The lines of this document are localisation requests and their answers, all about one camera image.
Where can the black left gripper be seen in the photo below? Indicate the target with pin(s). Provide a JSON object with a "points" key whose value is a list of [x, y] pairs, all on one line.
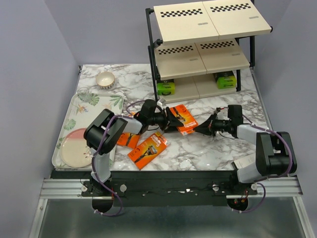
{"points": [[173, 121]]}

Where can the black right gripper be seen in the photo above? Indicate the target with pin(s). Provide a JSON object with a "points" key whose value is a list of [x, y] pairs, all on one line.
{"points": [[205, 128]]}

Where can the black green razor box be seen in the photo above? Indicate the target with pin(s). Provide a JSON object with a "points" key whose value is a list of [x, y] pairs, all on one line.
{"points": [[225, 79], [165, 87]]}

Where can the orange Gillette Fusion5 box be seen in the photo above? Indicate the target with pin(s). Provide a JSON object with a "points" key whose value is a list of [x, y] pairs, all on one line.
{"points": [[128, 140]]}

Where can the beige black three-tier shelf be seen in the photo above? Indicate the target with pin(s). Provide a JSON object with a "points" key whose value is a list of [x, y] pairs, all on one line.
{"points": [[189, 42]]}

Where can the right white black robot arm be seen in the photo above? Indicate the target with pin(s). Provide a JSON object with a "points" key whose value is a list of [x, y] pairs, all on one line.
{"points": [[274, 154]]}

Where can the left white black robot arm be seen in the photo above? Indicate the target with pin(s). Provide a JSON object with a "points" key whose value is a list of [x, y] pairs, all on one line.
{"points": [[103, 133]]}

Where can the white paper card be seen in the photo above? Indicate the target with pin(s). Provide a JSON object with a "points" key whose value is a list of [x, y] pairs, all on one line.
{"points": [[244, 161]]}

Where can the white bowl orange rim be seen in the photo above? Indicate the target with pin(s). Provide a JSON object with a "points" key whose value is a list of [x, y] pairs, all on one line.
{"points": [[105, 80]]}

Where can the clear drinking glass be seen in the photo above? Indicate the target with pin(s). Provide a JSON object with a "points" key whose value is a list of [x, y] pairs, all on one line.
{"points": [[84, 94]]}

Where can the pink white plate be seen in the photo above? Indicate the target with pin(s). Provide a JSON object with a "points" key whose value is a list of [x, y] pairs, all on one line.
{"points": [[74, 150]]}

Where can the white leaf-print tray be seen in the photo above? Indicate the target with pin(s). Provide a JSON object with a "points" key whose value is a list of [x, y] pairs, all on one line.
{"points": [[80, 115]]}

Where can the aluminium black mounting rail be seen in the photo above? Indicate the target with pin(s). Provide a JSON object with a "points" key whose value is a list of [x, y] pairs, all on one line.
{"points": [[165, 188]]}

